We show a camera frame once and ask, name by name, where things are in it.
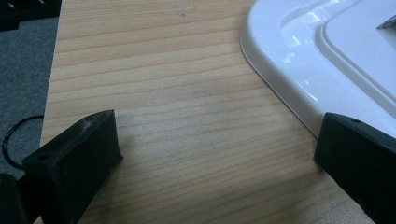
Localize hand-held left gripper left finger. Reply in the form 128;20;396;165
21;109;124;224

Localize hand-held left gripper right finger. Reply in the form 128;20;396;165
313;112;396;224

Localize white lid with grey handle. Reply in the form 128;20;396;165
239;0;396;139

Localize black stand base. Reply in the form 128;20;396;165
0;0;63;31

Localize left hand-held gripper cable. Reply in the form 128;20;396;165
2;114;46;170

